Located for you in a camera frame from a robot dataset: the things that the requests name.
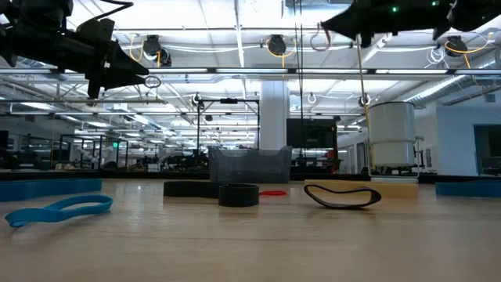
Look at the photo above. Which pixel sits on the white cylinder on stand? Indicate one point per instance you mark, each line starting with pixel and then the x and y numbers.
pixel 391 133

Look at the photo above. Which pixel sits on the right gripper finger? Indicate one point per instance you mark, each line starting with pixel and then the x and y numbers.
pixel 354 30
pixel 350 15

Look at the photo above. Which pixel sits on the grey blue rubber band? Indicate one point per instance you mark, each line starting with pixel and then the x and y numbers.
pixel 47 189

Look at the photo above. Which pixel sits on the red rubber band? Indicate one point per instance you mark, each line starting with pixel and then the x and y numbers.
pixel 274 192

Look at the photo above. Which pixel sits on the grey ceiling beam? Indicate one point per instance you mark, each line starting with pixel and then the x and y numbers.
pixel 47 101

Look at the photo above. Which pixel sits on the black workstation frame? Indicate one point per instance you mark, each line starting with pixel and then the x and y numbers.
pixel 94 136

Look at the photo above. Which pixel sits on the white building column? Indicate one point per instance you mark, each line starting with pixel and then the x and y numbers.
pixel 274 117

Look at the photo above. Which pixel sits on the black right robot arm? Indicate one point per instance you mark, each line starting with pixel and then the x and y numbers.
pixel 477 13

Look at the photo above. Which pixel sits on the ribbed ventilation duct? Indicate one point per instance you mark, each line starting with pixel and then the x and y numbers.
pixel 442 87

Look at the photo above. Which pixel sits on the long black rubber band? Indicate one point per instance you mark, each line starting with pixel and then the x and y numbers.
pixel 238 196

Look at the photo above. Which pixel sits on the small blue rubber band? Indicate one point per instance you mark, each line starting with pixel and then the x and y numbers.
pixel 35 214

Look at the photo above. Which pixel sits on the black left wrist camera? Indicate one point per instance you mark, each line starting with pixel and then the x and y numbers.
pixel 96 31

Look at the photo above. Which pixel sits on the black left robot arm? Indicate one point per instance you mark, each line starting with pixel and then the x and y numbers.
pixel 35 15

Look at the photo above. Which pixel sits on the black monitor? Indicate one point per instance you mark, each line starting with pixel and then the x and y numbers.
pixel 311 133

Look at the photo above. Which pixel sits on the grey plastic bin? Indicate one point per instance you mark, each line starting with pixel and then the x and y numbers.
pixel 250 166

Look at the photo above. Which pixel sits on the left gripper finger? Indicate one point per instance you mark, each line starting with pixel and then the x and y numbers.
pixel 125 64
pixel 129 82

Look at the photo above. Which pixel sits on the small black block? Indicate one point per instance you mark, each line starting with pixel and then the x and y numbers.
pixel 376 196

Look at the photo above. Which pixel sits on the long ceiling light strip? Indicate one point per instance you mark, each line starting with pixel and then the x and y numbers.
pixel 250 71

